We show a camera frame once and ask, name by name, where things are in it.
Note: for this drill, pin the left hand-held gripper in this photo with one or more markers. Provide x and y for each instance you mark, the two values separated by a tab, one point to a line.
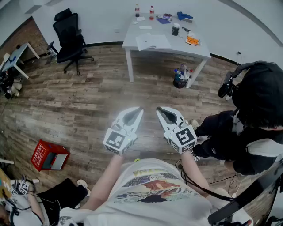
117	139

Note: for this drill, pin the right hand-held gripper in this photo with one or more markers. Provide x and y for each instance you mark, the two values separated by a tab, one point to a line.
184	138

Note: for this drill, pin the white booklet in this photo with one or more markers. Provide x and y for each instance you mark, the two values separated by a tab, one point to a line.
154	42

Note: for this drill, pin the person's left forearm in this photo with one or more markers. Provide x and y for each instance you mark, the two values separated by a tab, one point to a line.
106	181

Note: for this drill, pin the person's right forearm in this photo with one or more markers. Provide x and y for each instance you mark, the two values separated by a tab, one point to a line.
194	172

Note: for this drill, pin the black trash bin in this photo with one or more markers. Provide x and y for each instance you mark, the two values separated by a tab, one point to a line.
180	80

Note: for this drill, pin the person's white printed shirt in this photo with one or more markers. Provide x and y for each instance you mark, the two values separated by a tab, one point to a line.
154	198

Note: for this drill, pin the orange packet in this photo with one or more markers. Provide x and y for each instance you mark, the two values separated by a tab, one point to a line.
192	41

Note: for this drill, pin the white table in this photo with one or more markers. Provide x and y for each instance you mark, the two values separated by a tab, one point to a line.
161	31

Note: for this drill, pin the black jar with white lid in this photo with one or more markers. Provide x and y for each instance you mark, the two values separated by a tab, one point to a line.
175	29

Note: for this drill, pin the black pen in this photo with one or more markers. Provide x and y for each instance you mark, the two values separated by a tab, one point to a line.
186	29

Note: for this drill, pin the white paper sheet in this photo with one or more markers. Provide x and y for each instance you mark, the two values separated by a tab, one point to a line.
145	27

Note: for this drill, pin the red box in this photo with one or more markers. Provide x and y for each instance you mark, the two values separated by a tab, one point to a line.
38	155

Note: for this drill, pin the black office chair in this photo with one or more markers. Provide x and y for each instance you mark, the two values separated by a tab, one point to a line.
68	42

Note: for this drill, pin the folded white napkin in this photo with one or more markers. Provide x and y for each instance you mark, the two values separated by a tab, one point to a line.
141	19

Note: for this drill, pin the white and blue tube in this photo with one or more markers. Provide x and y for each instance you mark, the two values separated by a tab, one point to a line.
167	17

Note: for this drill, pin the blue cloth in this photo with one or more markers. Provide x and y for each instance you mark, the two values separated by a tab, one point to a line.
183	15

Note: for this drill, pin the red drink bottle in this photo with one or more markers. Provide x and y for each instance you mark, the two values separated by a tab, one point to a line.
151	14

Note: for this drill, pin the dark cola bottle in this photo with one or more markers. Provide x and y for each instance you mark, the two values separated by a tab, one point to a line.
137	11

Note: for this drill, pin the beige plush toy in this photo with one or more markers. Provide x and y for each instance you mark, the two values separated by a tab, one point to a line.
16	89

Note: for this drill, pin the small white desk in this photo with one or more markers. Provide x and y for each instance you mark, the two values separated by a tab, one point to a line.
17	55

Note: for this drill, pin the yellow cardboard board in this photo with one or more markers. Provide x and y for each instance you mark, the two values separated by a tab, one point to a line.
4	183

